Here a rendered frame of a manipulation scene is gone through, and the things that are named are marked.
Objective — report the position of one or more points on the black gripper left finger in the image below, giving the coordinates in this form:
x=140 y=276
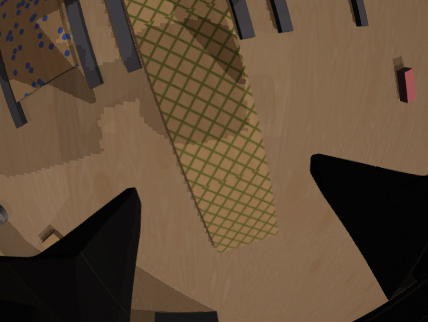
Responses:
x=88 y=275

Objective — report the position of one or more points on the pink flat bar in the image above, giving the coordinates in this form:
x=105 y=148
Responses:
x=406 y=84

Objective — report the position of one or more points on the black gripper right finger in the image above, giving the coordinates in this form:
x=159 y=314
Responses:
x=385 y=212

